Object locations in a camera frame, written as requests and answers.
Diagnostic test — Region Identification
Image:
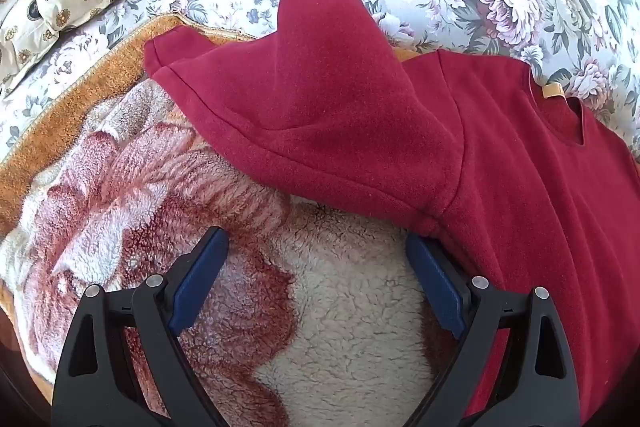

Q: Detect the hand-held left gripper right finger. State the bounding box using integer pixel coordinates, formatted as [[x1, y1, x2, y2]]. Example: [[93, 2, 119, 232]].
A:
[[400, 234, 583, 427]]

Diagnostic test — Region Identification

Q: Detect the small cream medallion print pillow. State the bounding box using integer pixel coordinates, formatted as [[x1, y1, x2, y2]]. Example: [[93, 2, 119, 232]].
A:
[[0, 0, 62, 98]]

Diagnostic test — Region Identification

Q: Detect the brown floral fleece blanket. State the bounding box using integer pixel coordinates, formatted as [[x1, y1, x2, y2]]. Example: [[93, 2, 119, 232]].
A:
[[0, 14, 501, 427]]

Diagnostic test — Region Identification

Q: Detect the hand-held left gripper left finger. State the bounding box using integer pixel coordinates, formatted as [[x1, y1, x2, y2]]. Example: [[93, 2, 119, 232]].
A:
[[51, 226, 232, 427]]

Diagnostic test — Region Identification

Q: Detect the dark red sweater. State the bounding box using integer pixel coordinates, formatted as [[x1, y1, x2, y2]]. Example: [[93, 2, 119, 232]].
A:
[[143, 0, 640, 418]]

